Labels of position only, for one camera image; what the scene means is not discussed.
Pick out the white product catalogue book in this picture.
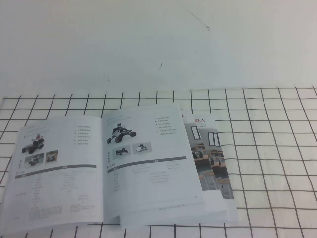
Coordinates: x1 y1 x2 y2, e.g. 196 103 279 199
0 101 206 231

